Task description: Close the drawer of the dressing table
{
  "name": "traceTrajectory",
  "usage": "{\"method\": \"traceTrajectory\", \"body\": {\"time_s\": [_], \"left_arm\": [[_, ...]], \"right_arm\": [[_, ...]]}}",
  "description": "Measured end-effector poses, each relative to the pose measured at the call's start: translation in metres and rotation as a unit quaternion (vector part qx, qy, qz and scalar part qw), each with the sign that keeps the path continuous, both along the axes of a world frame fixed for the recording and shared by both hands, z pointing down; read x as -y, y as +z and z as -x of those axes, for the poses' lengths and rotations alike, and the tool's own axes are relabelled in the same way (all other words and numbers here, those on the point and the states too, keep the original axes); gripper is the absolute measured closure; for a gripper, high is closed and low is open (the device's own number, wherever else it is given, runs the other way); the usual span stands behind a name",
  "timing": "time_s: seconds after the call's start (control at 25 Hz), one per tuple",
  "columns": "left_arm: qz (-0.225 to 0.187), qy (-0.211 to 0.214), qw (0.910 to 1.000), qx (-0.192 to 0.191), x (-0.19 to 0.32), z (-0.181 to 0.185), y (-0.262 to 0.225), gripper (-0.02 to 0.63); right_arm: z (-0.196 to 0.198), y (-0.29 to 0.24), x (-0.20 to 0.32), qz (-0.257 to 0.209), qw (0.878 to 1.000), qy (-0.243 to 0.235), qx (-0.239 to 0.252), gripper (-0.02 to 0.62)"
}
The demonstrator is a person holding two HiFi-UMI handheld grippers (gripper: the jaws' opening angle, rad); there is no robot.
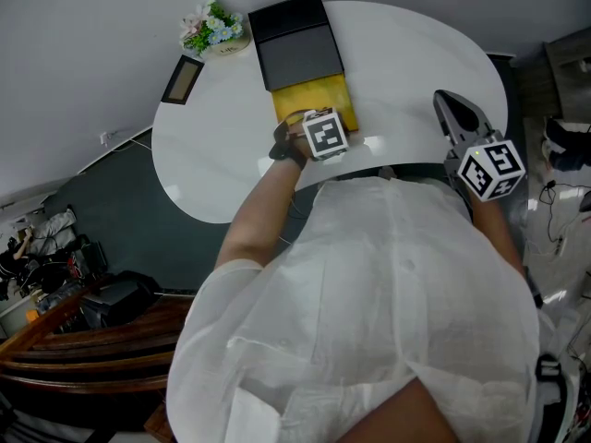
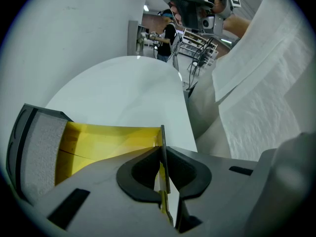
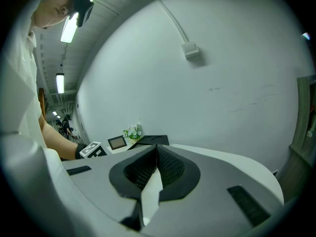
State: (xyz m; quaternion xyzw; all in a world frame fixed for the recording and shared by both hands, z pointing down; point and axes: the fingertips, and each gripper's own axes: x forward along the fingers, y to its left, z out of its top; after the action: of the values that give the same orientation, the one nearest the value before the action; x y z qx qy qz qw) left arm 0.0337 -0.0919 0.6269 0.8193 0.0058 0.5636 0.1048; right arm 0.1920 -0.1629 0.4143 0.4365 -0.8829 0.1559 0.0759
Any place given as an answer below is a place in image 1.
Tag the black picture frame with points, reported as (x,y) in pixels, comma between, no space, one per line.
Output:
(181,80)

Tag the person's white shirt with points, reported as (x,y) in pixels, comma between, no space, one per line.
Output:
(369,293)

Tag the black box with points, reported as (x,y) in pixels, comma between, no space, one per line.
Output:
(295,49)

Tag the black wristband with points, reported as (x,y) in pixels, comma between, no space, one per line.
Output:
(286,157)

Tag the grey cabinet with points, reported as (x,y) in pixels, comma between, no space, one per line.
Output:
(570,72)

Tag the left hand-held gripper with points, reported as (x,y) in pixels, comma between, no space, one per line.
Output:
(325,134)

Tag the black case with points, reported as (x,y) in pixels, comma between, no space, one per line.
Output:
(120,298)

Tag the person's left hand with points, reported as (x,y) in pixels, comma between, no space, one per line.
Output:
(297,141)

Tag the brown wooden bench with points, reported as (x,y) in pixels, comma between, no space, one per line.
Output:
(92,358)

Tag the person's neck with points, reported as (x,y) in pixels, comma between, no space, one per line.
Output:
(401,418)

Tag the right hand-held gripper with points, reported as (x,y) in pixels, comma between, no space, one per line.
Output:
(494,169)

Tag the flower pot with artificial flowers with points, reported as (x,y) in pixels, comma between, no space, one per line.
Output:
(212,30)

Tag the person's left forearm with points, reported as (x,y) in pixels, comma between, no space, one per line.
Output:
(258,215)

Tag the person's right forearm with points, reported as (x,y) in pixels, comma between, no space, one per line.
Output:
(501,238)

